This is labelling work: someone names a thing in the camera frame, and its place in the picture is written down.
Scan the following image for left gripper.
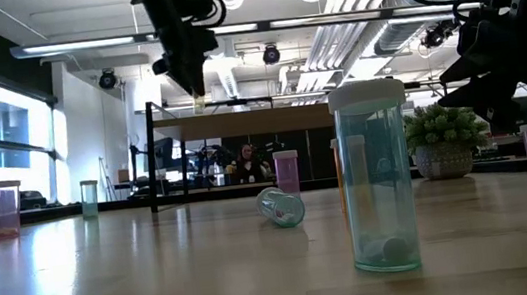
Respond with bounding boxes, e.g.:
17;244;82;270
143;0;226;101

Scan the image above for pale yellow medicine bottle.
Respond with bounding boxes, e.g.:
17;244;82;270
192;93;208;116

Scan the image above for teal medicine bottle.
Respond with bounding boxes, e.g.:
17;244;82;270
253;182;308;233
325;75;428;279
78;178;103;221

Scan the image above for wooden shelf black metal legs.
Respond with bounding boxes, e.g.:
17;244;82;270
137;79;345;216

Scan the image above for green plant in patterned pot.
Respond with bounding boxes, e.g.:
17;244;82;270
400;97;495;185

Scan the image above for black track light cluster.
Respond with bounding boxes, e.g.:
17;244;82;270
417;16;465;52

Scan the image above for black ceiling spotlight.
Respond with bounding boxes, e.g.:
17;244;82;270
97;67;119;92
260;43;282;67

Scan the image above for person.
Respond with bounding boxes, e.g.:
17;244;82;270
228;140;274;186

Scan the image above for long ceiling light strip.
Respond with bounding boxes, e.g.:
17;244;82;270
8;0;484;67

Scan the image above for black couch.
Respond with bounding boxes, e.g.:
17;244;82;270
0;186;49;215

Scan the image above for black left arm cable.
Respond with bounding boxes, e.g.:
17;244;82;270
188;0;230;30

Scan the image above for black aluminium table frame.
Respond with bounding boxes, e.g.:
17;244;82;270
0;147;527;244

